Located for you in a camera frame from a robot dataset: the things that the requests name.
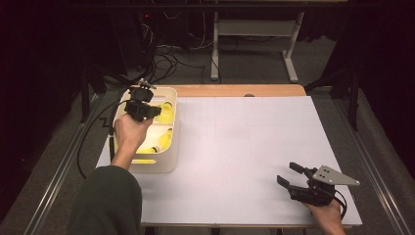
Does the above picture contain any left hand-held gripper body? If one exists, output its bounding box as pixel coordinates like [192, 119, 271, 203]
[123, 77, 158, 123]

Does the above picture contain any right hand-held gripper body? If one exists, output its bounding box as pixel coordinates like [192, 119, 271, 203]
[288, 164, 361, 208]

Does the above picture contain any yellow shuttlecock white cork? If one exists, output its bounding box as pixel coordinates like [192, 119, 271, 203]
[158, 127, 174, 151]

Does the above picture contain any white plastic bin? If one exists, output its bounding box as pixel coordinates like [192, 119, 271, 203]
[107, 85, 180, 174]

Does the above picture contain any person's right hand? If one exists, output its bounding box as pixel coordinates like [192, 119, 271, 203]
[301, 200, 346, 235]

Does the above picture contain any person's left hand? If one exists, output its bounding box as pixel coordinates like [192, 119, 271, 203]
[111, 113, 155, 165]

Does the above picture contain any black stand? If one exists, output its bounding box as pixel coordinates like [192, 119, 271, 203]
[304, 62, 364, 132]
[77, 62, 110, 125]

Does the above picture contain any white table cover sheet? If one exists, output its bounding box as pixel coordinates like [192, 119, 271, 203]
[96, 95, 363, 227]

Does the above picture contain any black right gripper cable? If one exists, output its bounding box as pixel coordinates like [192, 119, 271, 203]
[332, 189, 348, 219]

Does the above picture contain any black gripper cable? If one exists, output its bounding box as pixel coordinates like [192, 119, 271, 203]
[76, 85, 138, 180]
[332, 189, 348, 219]

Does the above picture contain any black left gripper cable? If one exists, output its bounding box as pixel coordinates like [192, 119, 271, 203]
[76, 85, 138, 180]

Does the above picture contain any tangle of floor cables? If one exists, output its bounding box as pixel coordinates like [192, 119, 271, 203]
[140, 9, 223, 86]

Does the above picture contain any metal floor rail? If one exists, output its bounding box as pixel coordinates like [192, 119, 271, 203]
[23, 94, 103, 235]
[332, 97, 415, 235]

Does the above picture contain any white metal desk frame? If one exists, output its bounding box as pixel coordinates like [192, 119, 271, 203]
[209, 12, 305, 84]

